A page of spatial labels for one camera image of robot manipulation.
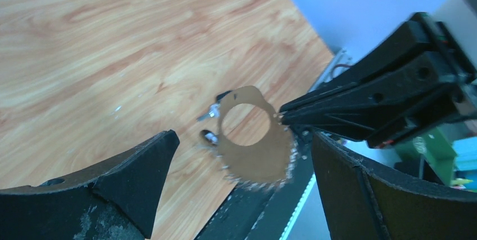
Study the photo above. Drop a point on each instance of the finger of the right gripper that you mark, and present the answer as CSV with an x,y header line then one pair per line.
x,y
406,56
376,113

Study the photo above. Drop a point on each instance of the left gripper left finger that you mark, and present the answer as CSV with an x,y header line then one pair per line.
x,y
116,198

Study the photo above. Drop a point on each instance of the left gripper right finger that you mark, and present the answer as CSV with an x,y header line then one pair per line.
x,y
364,199

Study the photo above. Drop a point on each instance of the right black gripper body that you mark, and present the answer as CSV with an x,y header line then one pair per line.
x,y
463,93

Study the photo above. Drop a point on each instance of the silver keyring plate with rings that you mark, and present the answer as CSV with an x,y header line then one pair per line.
x,y
267,164

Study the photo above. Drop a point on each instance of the white slotted cable duct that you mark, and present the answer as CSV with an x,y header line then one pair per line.
x,y
298,208

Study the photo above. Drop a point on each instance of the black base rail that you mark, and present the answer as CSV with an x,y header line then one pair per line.
x,y
262,214

